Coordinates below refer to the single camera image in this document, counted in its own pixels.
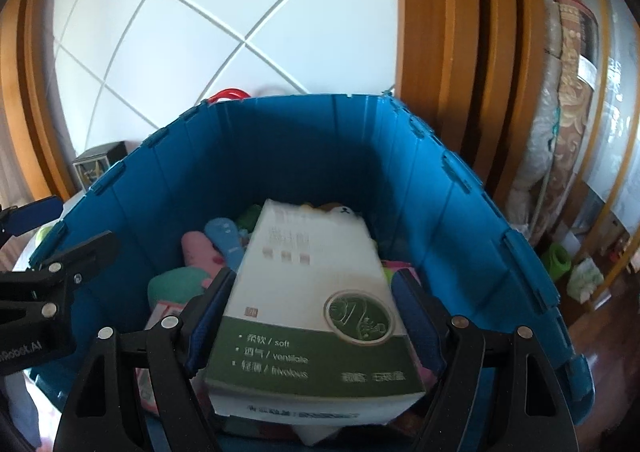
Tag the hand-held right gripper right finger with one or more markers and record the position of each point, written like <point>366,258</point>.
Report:
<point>415,322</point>

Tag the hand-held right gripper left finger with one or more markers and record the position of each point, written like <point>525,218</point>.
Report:
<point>200,337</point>

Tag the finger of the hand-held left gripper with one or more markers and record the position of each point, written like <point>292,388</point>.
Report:
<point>30,217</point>
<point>82,257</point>

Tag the white green box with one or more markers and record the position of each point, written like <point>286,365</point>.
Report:
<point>310,282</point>

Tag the blue plastic crate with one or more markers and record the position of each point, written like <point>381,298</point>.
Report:
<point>300,147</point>

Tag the teal plush toy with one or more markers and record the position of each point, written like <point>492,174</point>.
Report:
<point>175,284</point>

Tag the light pink plush toy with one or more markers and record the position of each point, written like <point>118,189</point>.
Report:
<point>197,252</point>

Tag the black gift box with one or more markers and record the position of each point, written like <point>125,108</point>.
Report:
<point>100,164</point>

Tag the dark green plush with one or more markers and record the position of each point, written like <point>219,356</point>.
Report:
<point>249,219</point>

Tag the green foam roll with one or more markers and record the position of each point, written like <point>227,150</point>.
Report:
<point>557,259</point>

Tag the white green tissue pack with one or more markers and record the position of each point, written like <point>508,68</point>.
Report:
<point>585,279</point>

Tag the red toy suitcase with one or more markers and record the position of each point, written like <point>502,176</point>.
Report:
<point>227,94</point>

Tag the rolled patterned carpet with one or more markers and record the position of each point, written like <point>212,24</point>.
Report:
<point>565,107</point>

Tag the wooden frosted glass partition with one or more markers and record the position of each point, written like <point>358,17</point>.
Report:
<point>620,107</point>

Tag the curved wooden frame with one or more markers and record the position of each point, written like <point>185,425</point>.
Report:
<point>30,107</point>
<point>450,32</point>

